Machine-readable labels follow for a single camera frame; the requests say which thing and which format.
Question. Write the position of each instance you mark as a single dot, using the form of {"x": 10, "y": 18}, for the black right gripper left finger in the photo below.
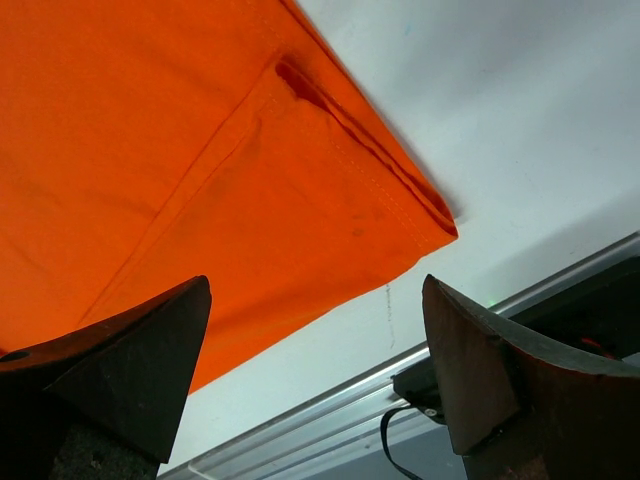
{"x": 106, "y": 401}

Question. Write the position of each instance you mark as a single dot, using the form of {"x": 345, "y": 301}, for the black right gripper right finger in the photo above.
{"x": 520, "y": 405}

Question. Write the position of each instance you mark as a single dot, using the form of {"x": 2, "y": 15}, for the aluminium front rail frame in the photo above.
{"x": 334, "y": 428}

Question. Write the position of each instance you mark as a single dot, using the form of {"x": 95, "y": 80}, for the orange t-shirt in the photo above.
{"x": 147, "y": 142}

